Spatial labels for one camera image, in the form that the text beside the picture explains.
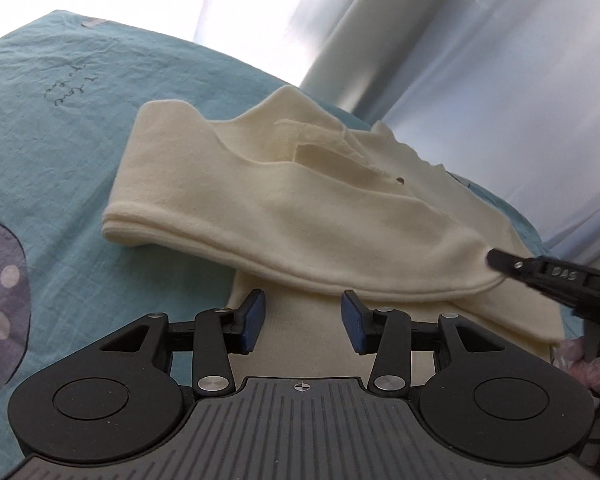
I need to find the white curtain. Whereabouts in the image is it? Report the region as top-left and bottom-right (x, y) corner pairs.
(192, 0), (600, 267)

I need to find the person's right hand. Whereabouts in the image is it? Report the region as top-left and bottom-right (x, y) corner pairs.
(554, 337), (600, 413)

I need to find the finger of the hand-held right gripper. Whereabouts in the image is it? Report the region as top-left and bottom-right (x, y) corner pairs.
(486, 248), (548, 291)

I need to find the teal mushroom print bed sheet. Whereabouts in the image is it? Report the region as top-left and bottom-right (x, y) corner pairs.
(0, 9), (600, 476)

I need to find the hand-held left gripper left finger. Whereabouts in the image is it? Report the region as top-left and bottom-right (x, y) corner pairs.
(98, 288), (267, 396)

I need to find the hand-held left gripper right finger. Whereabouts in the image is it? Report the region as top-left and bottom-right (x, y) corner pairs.
(340, 289), (507, 394)

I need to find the cream knit sweater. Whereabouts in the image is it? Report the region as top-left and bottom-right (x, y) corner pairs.
(102, 85), (567, 382)

